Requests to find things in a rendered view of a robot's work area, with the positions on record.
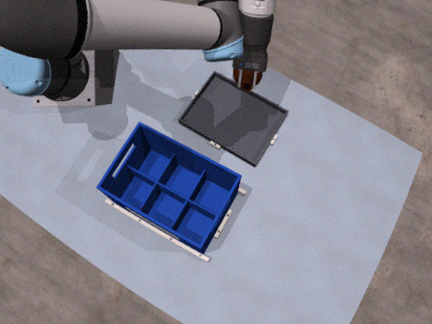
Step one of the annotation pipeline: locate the blue plastic crate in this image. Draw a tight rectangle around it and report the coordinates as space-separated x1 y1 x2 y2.
96 122 242 254

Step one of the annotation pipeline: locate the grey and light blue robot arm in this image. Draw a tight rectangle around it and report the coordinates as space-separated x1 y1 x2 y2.
0 0 244 101

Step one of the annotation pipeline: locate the brown bottle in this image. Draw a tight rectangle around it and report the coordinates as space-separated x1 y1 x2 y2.
232 68 262 92

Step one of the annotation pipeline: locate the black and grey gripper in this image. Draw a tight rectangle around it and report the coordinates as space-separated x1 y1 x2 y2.
232 0 276 89

